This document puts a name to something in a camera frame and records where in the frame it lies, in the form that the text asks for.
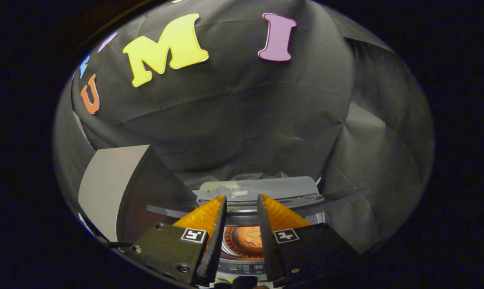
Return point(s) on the orange polo shirt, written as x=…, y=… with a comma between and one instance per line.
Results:
x=250, y=237

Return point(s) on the black backdrop cloth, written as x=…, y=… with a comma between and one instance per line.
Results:
x=233, y=112

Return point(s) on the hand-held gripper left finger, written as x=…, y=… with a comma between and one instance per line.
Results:
x=215, y=241

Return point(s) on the dark grey washing machine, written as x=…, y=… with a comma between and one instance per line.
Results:
x=242, y=268

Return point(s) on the grey cabinet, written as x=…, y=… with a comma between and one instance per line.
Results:
x=105, y=188

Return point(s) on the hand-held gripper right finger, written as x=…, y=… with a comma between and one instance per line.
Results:
x=266, y=241

